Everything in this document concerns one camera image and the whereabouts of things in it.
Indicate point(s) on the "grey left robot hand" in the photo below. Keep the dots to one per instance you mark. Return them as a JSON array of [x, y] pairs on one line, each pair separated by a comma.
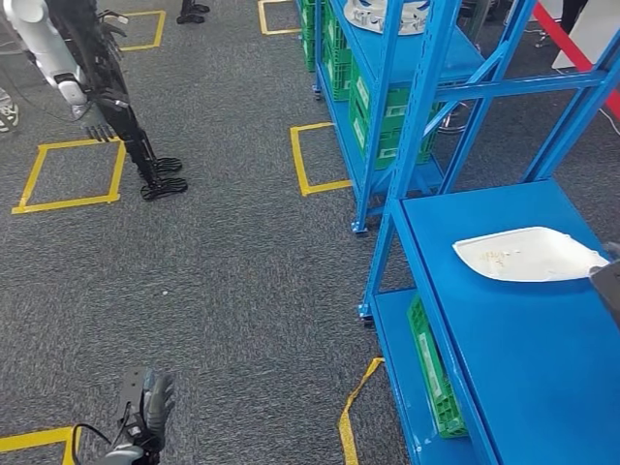
[[160, 404]]

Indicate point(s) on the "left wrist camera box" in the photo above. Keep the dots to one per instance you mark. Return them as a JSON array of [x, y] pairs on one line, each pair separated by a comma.
[[130, 391]]

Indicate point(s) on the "blue metal shelf rack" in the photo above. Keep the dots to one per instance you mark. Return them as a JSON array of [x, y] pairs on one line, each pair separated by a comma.
[[376, 128], [508, 359]]

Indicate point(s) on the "office chair base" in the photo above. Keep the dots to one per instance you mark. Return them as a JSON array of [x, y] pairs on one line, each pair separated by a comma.
[[452, 125]]

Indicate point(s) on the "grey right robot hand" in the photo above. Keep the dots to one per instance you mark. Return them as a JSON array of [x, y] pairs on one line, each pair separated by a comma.
[[609, 289]]

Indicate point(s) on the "person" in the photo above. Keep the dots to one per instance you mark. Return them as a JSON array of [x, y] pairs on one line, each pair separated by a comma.
[[574, 13]]

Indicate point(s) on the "white and black humanoid robot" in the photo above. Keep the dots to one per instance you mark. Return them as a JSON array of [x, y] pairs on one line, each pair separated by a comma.
[[116, 115]]

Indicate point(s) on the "silver wheel cover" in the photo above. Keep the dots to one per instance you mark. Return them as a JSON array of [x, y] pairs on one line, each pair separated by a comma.
[[368, 22]]

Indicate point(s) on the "white board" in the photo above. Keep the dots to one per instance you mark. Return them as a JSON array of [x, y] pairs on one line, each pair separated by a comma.
[[596, 32]]

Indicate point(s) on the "white plastic car part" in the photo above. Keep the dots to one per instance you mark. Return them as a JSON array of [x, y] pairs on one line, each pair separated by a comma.
[[528, 257]]

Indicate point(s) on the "green plastic crate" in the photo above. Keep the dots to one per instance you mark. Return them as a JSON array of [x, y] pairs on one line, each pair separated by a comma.
[[308, 38], [402, 96], [392, 138], [339, 70], [450, 417]]

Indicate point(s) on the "loose yellow tape strip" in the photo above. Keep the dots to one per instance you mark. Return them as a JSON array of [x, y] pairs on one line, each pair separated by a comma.
[[345, 436]]

